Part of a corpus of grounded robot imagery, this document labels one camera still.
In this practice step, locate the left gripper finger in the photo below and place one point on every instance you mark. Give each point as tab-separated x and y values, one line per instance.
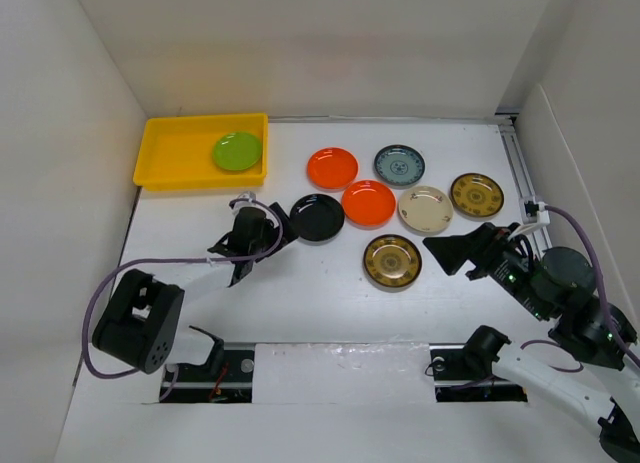
281	217
286	239

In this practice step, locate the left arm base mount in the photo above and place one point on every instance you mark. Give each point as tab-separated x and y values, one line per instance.
230	382

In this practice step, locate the yellow plastic bin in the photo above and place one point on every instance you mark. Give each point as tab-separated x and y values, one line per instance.
177	153

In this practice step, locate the aluminium rail right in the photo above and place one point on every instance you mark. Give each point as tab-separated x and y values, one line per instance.
536	232

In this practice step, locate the yellow brown plate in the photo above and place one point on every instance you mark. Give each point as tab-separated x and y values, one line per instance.
392	262
476	195

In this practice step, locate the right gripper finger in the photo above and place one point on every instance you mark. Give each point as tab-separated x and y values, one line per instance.
451	259
467	243

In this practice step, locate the black plate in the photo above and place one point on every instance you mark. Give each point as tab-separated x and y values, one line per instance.
317	217

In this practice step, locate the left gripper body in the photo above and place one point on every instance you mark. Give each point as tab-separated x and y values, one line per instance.
272	236

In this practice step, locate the yellow brown plate front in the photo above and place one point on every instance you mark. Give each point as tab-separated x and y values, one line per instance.
392	262

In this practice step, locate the orange plate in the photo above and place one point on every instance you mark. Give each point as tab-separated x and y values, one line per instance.
332	168
368	203

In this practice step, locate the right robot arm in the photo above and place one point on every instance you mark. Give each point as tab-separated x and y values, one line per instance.
559	287

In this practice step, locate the green plate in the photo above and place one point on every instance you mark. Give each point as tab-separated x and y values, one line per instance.
237	151

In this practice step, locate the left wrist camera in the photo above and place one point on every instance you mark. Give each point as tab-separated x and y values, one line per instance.
252	230

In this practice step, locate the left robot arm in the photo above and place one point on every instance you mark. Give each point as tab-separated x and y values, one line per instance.
131	320

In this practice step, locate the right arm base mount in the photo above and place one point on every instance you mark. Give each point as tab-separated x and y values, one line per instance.
456	382

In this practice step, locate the cream floral plate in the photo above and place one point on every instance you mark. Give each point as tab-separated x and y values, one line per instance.
425	209

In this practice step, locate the blue patterned plate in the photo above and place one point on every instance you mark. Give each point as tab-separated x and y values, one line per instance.
399	165

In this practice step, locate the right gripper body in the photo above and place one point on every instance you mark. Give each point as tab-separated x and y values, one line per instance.
500	258

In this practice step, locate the yellow brown plate right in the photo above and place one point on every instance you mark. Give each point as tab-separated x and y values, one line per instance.
476	195

